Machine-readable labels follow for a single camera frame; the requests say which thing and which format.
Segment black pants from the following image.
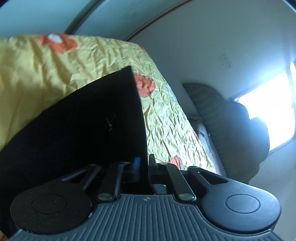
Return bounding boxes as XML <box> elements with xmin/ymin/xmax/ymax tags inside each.
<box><xmin>1</xmin><ymin>66</ymin><xmax>147</xmax><ymax>237</ymax></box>

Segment grey padded headboard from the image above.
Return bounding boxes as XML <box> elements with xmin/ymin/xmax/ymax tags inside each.
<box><xmin>183</xmin><ymin>83</ymin><xmax>270</xmax><ymax>184</ymax></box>

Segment bright window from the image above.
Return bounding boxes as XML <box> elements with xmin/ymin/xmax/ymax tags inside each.
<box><xmin>234</xmin><ymin>61</ymin><xmax>295</xmax><ymax>152</ymax></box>

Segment yellow floral quilt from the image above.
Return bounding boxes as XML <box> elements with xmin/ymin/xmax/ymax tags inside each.
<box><xmin>1</xmin><ymin>34</ymin><xmax>215</xmax><ymax>172</ymax></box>

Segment wall socket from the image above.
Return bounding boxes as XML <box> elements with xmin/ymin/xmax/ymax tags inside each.
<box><xmin>219</xmin><ymin>54</ymin><xmax>231</xmax><ymax>69</ymax></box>

